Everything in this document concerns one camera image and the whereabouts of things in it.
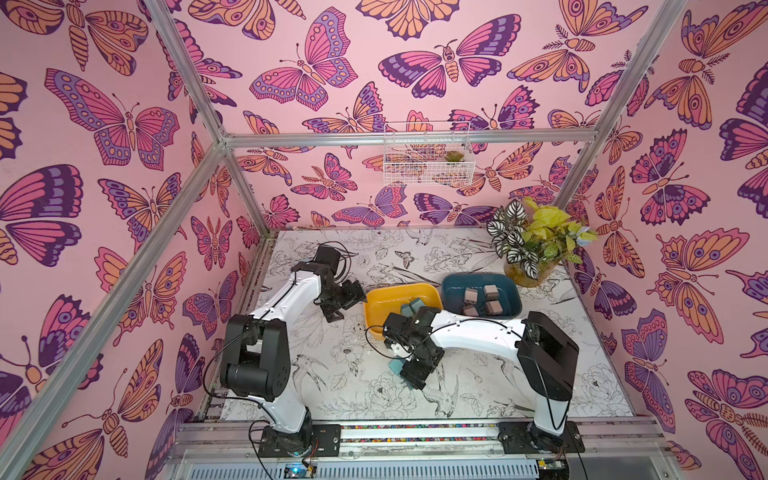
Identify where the potted plant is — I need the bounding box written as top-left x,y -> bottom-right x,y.
486,197 -> 597,288

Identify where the yellow storage box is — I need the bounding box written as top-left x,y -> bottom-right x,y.
364,283 -> 443,341

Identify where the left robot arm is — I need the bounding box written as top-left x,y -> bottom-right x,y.
218,242 -> 366,435

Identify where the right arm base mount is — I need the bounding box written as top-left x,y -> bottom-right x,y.
497,421 -> 585,454

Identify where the teal storage box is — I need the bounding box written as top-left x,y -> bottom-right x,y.
441,273 -> 523,319

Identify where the teal plug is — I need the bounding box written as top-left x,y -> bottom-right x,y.
389,359 -> 405,376
400,304 -> 418,318
407,298 -> 426,314

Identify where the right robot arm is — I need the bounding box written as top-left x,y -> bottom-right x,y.
382,307 -> 579,437

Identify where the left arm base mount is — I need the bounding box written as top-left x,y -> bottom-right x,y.
258,424 -> 341,458

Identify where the white wire basket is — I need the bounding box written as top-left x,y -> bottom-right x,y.
380,129 -> 476,189

